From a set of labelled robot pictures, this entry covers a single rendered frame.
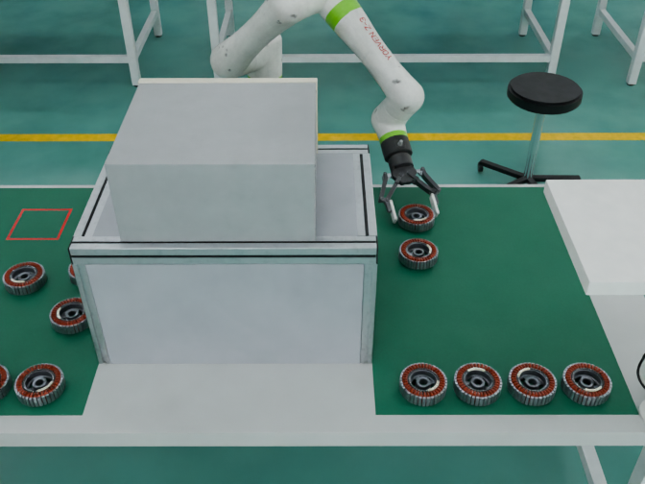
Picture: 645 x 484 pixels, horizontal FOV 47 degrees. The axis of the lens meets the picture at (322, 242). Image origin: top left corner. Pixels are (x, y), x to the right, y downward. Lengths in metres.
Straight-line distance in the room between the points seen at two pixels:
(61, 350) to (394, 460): 1.19
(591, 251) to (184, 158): 0.84
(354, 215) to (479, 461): 1.21
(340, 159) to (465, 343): 0.57
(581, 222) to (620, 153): 2.77
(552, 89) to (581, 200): 1.98
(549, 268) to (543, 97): 1.48
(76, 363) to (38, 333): 0.16
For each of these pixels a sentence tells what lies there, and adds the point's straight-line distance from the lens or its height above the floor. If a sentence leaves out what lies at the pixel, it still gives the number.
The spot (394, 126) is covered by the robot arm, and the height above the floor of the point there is 0.96.
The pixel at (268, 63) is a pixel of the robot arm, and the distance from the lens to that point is 2.75.
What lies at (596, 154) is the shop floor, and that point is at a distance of 4.34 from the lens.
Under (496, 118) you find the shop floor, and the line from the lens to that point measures 4.54.
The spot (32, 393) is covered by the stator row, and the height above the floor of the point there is 0.79.
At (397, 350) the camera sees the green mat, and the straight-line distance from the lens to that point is 1.91.
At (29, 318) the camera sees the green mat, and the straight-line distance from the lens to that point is 2.14.
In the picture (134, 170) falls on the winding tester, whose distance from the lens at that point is 1.58.
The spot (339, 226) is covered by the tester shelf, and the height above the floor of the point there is 1.11.
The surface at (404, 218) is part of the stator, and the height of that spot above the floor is 0.79.
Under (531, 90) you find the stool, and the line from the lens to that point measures 3.62.
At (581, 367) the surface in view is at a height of 0.78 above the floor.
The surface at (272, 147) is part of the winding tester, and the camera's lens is 1.59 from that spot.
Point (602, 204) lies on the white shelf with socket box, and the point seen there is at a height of 1.20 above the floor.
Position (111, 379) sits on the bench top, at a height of 0.75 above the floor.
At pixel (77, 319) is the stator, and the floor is 0.79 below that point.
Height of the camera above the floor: 2.13
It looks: 38 degrees down
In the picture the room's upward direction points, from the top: straight up
